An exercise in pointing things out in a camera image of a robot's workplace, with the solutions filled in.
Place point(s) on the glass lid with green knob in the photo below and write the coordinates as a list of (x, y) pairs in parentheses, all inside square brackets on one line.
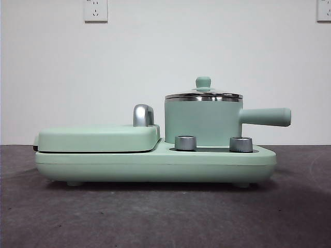
[(203, 82)]

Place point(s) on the silver control knob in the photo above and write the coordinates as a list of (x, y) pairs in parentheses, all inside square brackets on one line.
[(184, 142), (240, 144)]

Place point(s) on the green breakfast machine base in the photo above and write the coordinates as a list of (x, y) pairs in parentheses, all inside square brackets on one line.
[(155, 165)]

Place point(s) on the green hinged griddle cover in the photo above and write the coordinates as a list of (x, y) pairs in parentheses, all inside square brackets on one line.
[(95, 138)]

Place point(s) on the white wall socket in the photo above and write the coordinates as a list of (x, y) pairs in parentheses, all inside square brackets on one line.
[(95, 11), (324, 10)]

